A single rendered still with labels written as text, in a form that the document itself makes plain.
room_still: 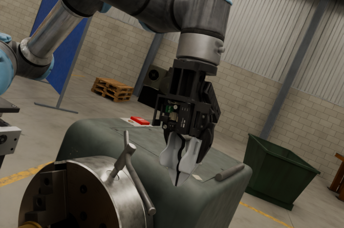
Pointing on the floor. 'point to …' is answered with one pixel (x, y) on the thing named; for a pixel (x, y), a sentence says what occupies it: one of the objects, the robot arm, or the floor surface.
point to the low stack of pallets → (112, 89)
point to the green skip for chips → (276, 172)
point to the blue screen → (71, 41)
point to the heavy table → (339, 180)
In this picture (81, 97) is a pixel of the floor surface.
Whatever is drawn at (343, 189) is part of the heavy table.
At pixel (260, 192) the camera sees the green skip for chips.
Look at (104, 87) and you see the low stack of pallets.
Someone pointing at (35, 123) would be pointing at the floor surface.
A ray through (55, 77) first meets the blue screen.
